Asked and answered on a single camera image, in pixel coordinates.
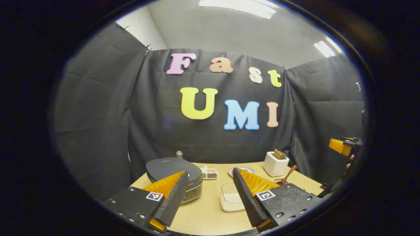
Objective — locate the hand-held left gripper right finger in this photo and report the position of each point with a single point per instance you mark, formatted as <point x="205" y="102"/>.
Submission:
<point x="247" y="200"/>

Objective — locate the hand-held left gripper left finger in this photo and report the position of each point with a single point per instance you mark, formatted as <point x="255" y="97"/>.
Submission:
<point x="174" y="196"/>

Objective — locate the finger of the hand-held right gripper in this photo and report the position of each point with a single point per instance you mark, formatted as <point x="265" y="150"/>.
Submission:
<point x="339" y="146"/>

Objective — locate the dark grey rice cooker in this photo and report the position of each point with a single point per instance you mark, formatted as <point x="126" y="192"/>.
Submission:
<point x="164" y="167"/>

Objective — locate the clear glass tray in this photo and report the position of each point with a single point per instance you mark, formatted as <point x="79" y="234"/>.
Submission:
<point x="228" y="188"/>

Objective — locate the white round plate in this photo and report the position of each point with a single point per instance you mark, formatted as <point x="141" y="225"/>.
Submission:
<point x="246" y="169"/>

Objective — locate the white toaster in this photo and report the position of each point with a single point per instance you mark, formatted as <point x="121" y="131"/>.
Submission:
<point x="274" y="167"/>

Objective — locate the white divided bean dish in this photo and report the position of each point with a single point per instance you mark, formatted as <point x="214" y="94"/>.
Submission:
<point x="209" y="173"/>

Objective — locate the small clear glass bottle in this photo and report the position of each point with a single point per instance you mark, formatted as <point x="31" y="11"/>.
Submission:
<point x="179" y="154"/>

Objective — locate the brown toast slice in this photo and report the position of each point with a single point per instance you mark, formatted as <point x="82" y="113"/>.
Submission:
<point x="279" y="154"/>

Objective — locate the ceiling light panel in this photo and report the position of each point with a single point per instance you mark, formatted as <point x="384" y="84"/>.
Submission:
<point x="326" y="47"/>

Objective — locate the black backdrop cloth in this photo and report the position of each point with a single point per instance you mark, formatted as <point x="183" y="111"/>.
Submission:
<point x="105" y="114"/>

